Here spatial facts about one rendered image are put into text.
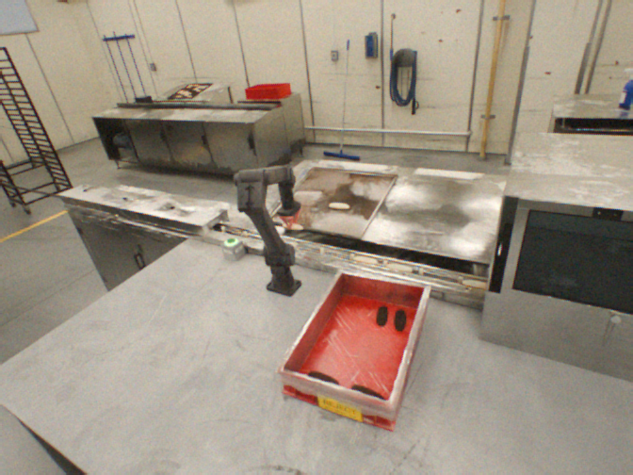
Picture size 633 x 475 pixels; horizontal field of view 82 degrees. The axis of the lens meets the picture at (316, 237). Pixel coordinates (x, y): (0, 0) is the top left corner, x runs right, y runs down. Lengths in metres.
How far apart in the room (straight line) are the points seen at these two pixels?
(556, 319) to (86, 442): 1.27
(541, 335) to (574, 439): 0.26
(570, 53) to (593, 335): 3.63
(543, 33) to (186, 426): 4.30
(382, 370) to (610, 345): 0.58
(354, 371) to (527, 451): 0.44
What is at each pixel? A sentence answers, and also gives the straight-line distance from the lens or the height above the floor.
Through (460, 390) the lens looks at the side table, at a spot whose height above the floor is 0.82.
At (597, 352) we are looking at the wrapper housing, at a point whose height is 0.89.
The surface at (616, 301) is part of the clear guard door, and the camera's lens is 1.13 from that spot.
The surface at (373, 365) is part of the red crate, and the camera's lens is 1.15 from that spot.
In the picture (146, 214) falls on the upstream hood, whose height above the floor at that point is 0.92.
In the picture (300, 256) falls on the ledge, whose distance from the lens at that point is 1.54.
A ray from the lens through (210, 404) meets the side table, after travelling 1.16.
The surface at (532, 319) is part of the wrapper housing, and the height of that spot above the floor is 0.95.
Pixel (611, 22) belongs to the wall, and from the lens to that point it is 4.85.
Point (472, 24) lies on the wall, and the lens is 4.88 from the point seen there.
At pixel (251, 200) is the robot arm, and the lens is 1.08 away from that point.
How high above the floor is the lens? 1.71
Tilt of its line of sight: 31 degrees down
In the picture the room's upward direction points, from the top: 7 degrees counter-clockwise
